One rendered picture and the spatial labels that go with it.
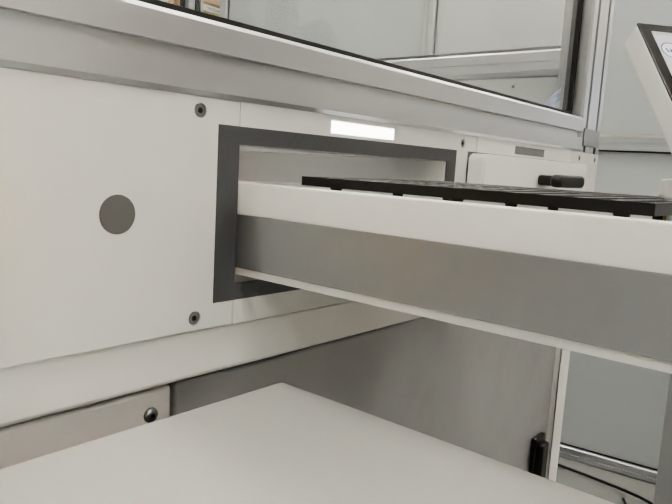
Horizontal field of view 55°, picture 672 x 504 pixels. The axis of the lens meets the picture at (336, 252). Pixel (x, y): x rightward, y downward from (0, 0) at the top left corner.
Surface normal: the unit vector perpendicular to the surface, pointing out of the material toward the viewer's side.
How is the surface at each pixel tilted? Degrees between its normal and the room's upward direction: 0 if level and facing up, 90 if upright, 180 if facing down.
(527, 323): 90
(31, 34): 90
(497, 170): 90
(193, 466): 0
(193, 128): 90
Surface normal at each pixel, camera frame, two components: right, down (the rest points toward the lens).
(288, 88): 0.76, 0.13
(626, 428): -0.56, 0.08
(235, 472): 0.06, -0.99
